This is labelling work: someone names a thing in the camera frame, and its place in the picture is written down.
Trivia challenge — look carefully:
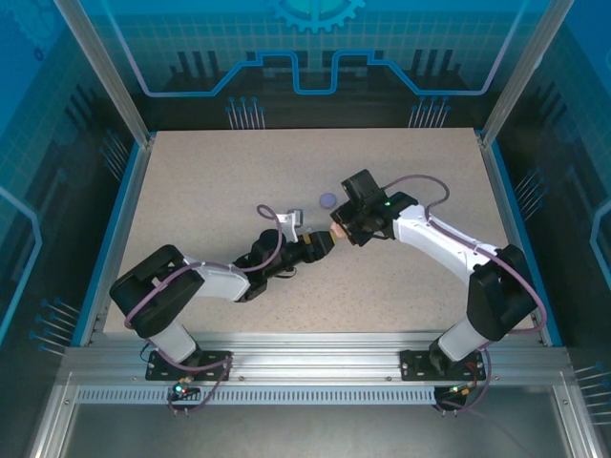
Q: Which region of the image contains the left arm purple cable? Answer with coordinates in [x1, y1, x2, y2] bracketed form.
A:
[124, 204, 287, 416]

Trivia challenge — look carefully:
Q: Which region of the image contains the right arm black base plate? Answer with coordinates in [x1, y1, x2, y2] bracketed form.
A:
[399, 349, 487, 382]

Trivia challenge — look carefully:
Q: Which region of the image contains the aluminium frame post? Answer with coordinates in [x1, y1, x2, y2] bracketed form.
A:
[51, 0, 158, 148]
[478, 0, 578, 148]

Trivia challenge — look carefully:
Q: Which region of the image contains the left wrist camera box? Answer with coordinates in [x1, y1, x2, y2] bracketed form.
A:
[275, 208, 307, 244]

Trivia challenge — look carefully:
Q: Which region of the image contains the aluminium table side rail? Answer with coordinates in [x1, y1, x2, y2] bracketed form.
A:
[479, 137, 550, 344]
[83, 135, 158, 347]

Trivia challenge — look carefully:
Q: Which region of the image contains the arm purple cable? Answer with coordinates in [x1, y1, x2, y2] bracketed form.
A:
[124, 204, 287, 416]
[379, 174, 550, 416]

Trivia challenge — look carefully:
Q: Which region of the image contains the slotted grey cable duct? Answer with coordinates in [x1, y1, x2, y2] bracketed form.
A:
[74, 386, 443, 406]

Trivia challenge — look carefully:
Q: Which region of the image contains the aluminium frame rail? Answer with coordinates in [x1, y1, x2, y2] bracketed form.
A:
[61, 331, 574, 385]

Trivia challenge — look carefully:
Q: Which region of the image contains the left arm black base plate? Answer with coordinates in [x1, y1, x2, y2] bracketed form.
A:
[145, 350, 234, 382]

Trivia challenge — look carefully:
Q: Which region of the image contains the blue table edge strip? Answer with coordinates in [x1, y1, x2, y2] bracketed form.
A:
[489, 142, 565, 347]
[70, 142, 144, 348]

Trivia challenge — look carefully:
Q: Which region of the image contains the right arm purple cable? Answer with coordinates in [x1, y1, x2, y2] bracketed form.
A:
[379, 174, 550, 416]

